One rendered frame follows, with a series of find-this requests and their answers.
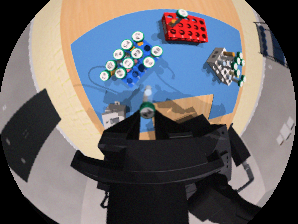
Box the white tube cap with printed label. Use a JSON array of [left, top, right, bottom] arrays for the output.
[[143, 56, 155, 68]]

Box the blue bench mat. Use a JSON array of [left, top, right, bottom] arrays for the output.
[[70, 9, 242, 126]]

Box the red tube rack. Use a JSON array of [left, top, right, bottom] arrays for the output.
[[161, 12, 208, 43]]

